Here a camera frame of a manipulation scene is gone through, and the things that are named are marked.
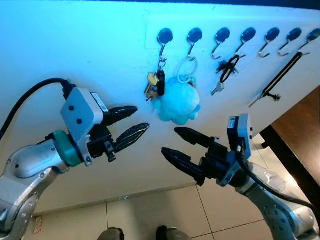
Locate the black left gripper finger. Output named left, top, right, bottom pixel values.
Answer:
left=113, top=122, right=151, bottom=154
left=102, top=105, right=139, bottom=126

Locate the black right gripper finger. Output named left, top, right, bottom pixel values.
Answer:
left=161, top=146, right=206, bottom=187
left=174, top=126, right=219, bottom=149

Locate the key bunch with black fob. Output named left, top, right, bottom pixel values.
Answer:
left=146, top=56, right=167, bottom=102

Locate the dark brown wooden table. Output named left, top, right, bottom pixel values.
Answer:
left=259, top=87, right=320, bottom=203

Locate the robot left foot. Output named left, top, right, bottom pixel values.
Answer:
left=97, top=227, right=126, bottom=240

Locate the light blue plush keychain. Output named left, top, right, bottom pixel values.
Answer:
left=152, top=57, right=202, bottom=126

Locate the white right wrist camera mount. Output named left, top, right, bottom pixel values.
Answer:
left=227, top=114, right=252, bottom=187

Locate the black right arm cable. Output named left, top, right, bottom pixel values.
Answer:
left=237, top=150, right=320, bottom=212

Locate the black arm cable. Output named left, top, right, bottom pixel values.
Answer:
left=237, top=150, right=320, bottom=212
left=0, top=77, right=77, bottom=142

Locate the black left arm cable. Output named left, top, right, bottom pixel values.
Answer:
left=0, top=77, right=77, bottom=142

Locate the blue round wall hook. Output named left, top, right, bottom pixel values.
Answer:
left=211, top=27, right=231, bottom=61
left=235, top=27, right=257, bottom=57
left=299, top=28, right=320, bottom=55
left=278, top=27, right=303, bottom=57
left=257, top=27, right=281, bottom=59
left=186, top=27, right=204, bottom=60
left=157, top=27, right=174, bottom=61

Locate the key on long black lanyard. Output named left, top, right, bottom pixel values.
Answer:
left=248, top=51, right=304, bottom=109

